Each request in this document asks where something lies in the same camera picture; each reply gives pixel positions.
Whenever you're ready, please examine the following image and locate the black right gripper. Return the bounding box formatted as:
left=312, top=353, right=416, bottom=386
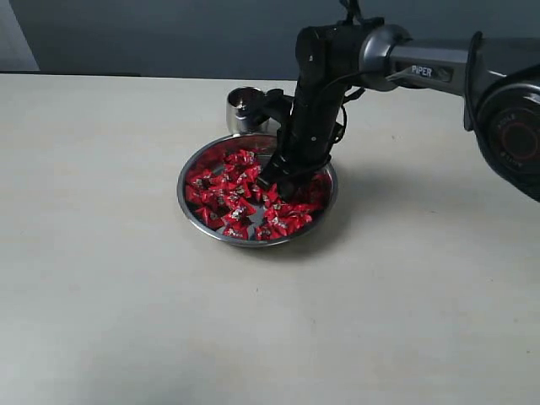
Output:
left=256, top=25, right=366, bottom=198

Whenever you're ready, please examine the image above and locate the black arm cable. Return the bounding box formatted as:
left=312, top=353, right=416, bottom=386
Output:
left=290, top=0, right=364, bottom=178

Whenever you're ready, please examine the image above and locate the red wrapped candy front-left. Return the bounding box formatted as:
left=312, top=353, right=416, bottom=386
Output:
left=195, top=206, right=224, bottom=230

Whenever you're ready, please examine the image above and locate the stainless steel cup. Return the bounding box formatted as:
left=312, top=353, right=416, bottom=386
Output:
left=226, top=87, right=269, bottom=135

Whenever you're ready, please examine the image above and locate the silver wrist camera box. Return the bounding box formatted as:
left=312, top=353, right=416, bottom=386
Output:
left=245, top=89, right=294, bottom=127

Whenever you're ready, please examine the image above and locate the red wrapped candy front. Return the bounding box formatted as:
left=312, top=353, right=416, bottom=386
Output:
left=223, top=222, right=250, bottom=240

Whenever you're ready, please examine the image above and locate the round stainless steel plate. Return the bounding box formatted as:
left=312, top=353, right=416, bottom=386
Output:
left=176, top=134, right=338, bottom=248

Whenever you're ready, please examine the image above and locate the red wrapped candy top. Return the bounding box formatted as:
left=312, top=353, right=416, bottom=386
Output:
left=224, top=149, right=258, bottom=166

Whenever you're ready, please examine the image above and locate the red wrapped candy left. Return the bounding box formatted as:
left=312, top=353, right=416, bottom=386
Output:
left=184, top=185, right=203, bottom=206

